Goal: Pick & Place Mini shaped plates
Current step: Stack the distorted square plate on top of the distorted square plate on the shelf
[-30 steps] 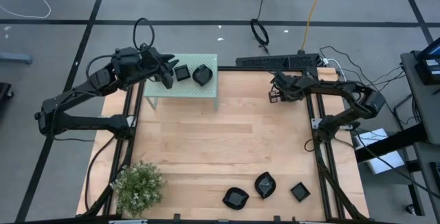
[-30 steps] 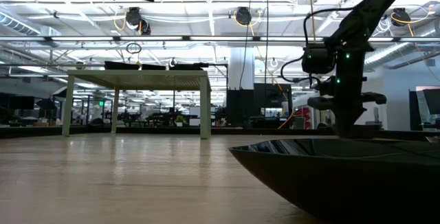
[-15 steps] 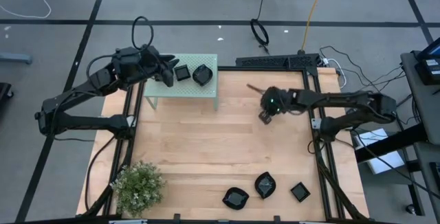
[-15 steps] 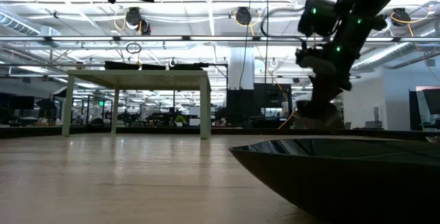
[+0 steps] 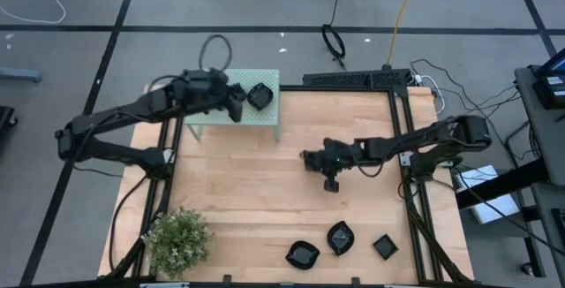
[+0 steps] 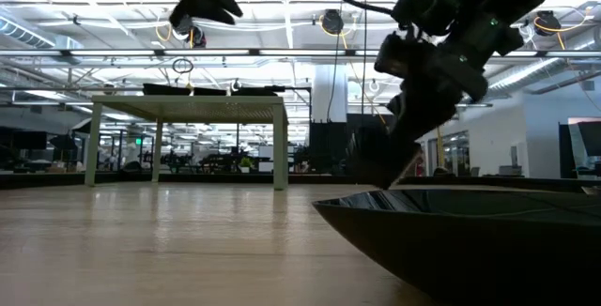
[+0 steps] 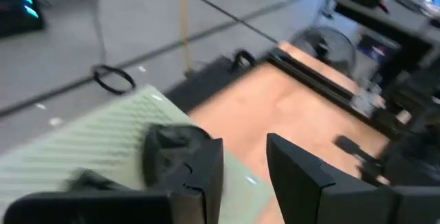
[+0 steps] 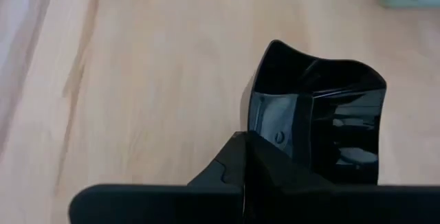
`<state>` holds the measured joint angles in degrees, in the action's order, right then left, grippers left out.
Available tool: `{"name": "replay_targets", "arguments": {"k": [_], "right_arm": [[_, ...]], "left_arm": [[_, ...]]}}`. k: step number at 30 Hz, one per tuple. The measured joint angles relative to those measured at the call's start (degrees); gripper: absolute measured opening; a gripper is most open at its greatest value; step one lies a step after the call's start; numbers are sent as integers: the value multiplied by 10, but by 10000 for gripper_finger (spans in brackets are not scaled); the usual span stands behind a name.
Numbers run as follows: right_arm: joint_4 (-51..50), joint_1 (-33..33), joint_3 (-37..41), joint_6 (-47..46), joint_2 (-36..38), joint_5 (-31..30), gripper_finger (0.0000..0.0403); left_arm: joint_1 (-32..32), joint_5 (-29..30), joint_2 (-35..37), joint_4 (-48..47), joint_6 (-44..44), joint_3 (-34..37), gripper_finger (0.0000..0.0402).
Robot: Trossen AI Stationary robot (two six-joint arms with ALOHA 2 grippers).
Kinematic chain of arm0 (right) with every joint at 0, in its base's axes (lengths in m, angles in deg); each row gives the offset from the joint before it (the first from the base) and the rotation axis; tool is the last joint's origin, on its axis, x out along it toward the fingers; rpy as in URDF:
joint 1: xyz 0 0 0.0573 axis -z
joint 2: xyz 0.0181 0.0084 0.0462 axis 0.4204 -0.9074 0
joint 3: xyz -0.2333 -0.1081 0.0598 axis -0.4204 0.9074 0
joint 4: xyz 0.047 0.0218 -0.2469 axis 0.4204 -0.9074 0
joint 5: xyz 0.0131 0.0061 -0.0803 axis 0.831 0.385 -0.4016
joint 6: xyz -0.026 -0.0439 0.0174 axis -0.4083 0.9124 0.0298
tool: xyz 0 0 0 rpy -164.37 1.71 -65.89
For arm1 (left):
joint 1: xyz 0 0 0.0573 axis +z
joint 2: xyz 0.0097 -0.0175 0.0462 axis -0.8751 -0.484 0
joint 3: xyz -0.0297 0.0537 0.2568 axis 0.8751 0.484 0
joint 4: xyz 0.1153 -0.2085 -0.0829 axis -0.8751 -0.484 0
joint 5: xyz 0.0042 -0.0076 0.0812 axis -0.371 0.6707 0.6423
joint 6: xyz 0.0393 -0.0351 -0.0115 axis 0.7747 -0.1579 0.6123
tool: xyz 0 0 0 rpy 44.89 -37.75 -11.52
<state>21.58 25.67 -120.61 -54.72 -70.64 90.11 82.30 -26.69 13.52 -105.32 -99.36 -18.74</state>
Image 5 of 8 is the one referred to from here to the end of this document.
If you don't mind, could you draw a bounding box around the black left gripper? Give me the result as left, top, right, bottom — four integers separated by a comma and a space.
207, 69, 248, 125

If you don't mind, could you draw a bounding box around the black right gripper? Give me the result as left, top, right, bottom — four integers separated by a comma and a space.
299, 139, 357, 193

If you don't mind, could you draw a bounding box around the black leaf-shaped mini plate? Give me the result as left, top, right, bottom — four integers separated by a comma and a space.
246, 82, 275, 112
284, 239, 321, 271
326, 220, 356, 257

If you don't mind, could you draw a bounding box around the black small square mini plate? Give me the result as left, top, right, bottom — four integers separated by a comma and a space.
373, 233, 400, 261

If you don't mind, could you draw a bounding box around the mint green perforated small table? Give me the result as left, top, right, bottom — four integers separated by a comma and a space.
184, 67, 282, 143

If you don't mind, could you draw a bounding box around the green artificial potted plant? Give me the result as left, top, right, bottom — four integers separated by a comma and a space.
139, 206, 215, 282

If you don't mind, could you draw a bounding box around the white flat box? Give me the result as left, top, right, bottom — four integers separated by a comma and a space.
454, 163, 522, 225

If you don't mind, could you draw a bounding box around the black stand crossbar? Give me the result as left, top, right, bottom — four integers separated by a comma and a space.
454, 158, 551, 212

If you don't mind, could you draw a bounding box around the gray floor bar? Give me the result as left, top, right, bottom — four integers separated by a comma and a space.
0, 67, 43, 84

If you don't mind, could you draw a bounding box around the gray side desk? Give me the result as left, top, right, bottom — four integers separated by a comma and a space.
513, 65, 565, 187

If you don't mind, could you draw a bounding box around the black object on floor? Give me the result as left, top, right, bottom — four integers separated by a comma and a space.
0, 105, 19, 143

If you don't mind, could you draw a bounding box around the black device with labels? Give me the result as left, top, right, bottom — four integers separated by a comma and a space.
531, 74, 565, 110

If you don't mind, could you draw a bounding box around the laptop with blue screen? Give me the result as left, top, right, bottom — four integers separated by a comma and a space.
531, 48, 565, 80

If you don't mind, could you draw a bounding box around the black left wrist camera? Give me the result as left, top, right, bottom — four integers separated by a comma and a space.
200, 78, 229, 106

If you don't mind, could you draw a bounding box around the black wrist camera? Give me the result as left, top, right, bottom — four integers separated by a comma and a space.
200, 78, 229, 106
328, 141, 354, 168

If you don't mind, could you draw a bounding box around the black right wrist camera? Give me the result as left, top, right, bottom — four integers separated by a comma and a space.
328, 141, 354, 168

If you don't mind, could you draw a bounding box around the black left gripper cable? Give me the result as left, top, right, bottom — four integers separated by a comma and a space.
198, 34, 233, 73

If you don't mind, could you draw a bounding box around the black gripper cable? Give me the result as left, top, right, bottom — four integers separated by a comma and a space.
352, 155, 398, 179
198, 34, 233, 73

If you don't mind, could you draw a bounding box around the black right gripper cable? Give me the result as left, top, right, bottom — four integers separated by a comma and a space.
352, 155, 398, 179

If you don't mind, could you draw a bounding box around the black aluminium extrusion frame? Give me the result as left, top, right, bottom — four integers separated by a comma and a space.
105, 69, 476, 285

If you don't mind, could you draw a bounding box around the black perforated cable tray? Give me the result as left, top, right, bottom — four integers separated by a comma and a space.
302, 67, 412, 89

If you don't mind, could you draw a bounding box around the white power adapter cable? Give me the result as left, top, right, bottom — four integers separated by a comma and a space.
412, 73, 447, 115

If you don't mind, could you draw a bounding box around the black floor cable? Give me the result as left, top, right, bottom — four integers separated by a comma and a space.
409, 57, 522, 148

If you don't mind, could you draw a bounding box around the orange hanging cable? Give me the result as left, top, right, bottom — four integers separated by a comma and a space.
386, 0, 420, 71

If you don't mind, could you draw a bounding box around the black left base cable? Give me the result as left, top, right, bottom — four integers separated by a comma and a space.
108, 173, 151, 274

